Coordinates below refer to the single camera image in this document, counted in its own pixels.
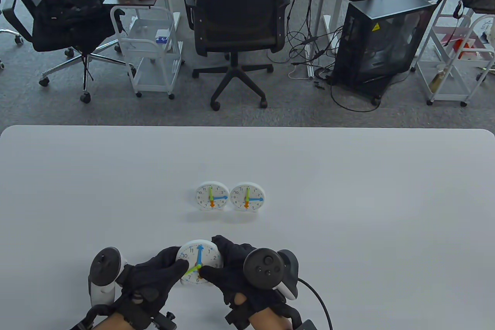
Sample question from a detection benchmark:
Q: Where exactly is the person's right hand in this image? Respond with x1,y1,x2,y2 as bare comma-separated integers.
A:
198,234,302,321

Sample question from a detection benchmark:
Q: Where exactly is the person's left hand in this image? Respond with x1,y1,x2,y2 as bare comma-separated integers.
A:
116,246,190,321

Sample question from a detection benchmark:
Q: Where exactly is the white teaching clock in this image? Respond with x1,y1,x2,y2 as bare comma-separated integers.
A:
176,239,224,285
195,181,229,211
230,182,266,211

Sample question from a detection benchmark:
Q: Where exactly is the person's right forearm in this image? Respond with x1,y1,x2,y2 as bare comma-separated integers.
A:
247,309,292,330

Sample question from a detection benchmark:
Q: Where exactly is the person's left forearm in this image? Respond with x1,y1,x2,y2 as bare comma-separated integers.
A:
93,313,134,330

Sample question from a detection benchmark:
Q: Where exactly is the black and white hand controller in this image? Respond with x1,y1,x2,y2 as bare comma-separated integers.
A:
88,247,128,307
243,248,299,301

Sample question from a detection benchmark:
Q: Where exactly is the white mesh rolling cart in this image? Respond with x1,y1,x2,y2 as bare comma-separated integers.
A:
110,6,185,99

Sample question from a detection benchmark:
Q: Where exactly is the black bag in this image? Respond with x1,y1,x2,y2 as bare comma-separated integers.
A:
32,0,116,52

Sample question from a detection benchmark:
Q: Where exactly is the black office chair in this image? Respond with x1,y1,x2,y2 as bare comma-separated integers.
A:
181,0,296,111

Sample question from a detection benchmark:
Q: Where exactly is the chair base with casters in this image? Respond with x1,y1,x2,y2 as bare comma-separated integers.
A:
0,28,24,70

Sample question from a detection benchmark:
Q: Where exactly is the black computer tower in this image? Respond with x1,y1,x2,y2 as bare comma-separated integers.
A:
332,0,437,98

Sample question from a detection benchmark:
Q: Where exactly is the dark side table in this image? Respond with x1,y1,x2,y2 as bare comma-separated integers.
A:
102,0,181,31

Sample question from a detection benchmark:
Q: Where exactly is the yellowish bottle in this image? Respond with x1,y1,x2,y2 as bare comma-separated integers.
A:
429,65,451,92

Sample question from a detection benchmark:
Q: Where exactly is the red box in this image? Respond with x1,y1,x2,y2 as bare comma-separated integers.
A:
441,34,484,54

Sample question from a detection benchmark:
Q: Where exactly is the black wrist camera rig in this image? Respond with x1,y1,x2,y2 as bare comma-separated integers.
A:
225,303,318,330
70,299,178,330

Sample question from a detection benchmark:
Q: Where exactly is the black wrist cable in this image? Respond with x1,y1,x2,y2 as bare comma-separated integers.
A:
298,278,333,330

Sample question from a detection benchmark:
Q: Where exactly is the black floor cable bundle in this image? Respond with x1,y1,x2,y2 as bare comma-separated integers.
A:
267,0,387,113

